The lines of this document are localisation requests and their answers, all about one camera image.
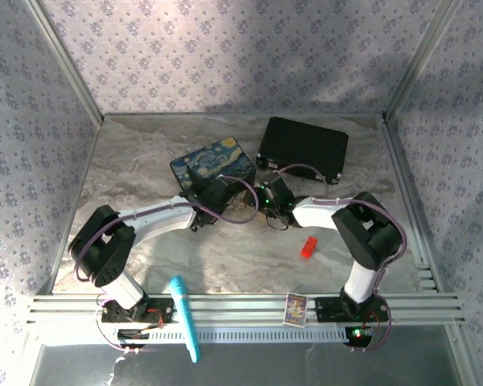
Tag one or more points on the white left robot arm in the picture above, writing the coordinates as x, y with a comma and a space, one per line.
161, 219

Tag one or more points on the aluminium frame post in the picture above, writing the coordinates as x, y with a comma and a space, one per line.
420, 56
64, 60

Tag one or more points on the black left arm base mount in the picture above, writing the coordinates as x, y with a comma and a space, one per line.
120, 313

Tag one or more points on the starry night painted box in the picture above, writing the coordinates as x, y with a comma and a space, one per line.
213, 158

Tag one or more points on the grey metal sheet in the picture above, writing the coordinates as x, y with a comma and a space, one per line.
265, 366

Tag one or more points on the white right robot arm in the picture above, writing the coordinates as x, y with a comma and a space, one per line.
318, 213

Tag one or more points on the black hard case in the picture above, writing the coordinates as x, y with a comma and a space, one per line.
304, 146

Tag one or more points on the small picture card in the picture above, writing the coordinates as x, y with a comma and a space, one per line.
294, 310

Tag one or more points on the small red block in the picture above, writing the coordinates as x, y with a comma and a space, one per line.
308, 247

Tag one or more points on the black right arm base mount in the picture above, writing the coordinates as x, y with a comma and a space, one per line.
330, 309

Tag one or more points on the aluminium side rail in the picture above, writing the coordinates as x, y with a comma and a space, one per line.
406, 189
74, 193

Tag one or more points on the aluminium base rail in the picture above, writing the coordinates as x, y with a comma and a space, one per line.
241, 307

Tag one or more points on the light blue marker pen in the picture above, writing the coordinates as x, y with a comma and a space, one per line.
183, 309

